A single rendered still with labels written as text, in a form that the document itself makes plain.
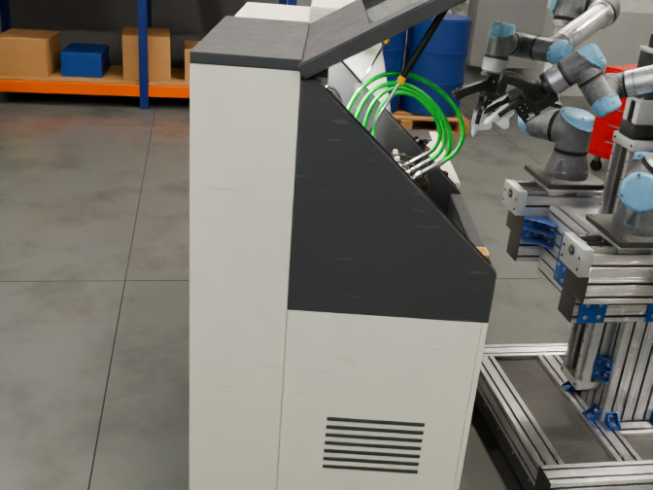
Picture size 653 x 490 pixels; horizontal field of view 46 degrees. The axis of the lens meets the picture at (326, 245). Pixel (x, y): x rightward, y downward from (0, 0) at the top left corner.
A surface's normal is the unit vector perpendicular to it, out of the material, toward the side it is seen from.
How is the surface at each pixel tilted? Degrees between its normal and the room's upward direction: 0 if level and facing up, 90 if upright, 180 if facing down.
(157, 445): 0
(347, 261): 90
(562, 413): 0
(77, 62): 90
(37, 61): 90
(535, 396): 0
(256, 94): 90
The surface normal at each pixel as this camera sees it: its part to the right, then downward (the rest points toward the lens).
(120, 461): 0.07, -0.91
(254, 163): -0.01, 0.40
